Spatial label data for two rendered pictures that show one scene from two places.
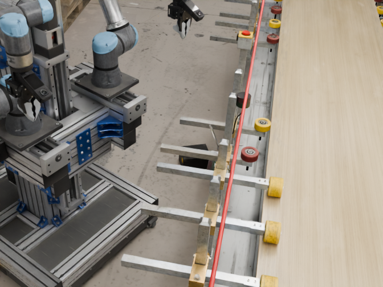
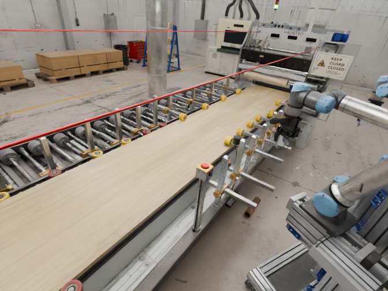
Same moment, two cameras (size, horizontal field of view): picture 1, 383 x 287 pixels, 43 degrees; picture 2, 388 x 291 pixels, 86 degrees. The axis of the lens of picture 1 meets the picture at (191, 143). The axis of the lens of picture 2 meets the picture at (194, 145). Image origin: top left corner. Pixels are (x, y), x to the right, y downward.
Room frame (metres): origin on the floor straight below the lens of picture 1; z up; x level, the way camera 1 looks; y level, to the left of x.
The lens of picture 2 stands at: (3.14, 0.08, 1.90)
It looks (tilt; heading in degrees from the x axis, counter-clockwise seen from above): 32 degrees down; 205
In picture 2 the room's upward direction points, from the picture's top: 6 degrees clockwise
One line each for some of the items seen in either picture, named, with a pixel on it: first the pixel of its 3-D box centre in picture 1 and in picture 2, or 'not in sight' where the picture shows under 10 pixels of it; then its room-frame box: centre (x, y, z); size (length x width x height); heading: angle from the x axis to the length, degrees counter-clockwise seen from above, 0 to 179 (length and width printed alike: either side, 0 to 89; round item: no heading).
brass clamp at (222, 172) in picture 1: (219, 173); (251, 150); (1.53, -0.13, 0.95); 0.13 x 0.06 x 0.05; 172
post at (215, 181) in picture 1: (210, 224); (259, 146); (1.30, -0.09, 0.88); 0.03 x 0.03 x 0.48; 82
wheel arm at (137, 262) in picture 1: (194, 273); (272, 130); (1.02, -0.04, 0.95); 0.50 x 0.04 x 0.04; 82
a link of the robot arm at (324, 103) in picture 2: not in sight; (320, 101); (2.06, 0.18, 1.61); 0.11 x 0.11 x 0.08; 63
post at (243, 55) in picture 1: (239, 83); (199, 205); (2.31, -0.24, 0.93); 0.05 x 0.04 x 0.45; 172
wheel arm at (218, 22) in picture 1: (245, 26); not in sight; (3.25, -0.33, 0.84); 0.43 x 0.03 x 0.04; 82
